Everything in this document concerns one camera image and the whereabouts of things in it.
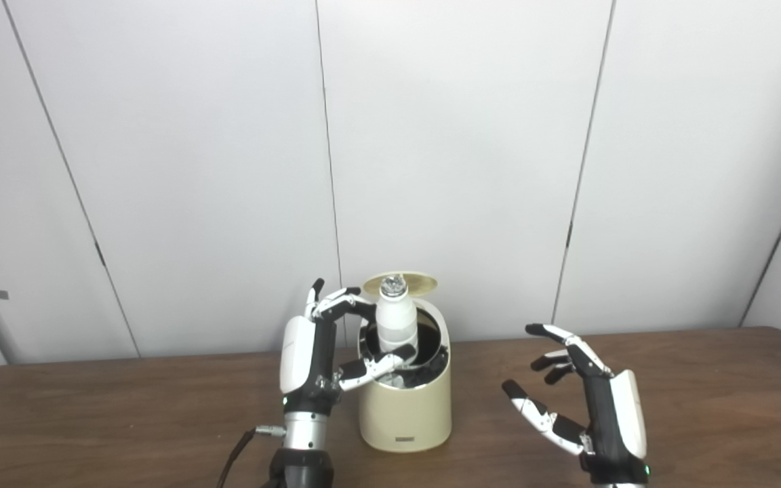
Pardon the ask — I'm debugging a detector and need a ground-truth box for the white and black right hand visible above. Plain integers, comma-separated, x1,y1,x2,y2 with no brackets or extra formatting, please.
502,323,650,483

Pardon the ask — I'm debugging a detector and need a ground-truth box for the white and black left hand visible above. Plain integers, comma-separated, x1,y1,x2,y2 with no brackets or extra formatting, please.
279,278,417,415

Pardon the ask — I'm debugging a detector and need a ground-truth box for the small white plastic bottle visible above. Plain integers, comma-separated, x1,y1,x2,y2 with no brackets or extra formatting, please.
375,274,419,353

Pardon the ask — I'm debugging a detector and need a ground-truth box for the cream-colored round bin lid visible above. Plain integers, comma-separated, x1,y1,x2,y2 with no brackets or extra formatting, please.
363,272,438,299

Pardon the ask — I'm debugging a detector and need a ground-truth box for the cream-colored bin body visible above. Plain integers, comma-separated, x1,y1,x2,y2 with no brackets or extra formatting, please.
358,298,452,453

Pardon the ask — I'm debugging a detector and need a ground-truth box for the black bin liner bag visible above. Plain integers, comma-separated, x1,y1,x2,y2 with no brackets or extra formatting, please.
361,308,449,390

